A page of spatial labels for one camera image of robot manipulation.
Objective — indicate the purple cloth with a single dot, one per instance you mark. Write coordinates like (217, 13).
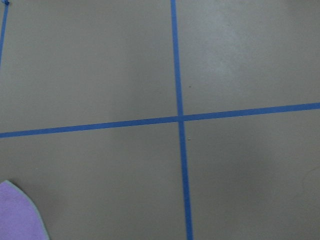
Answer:
(19, 217)

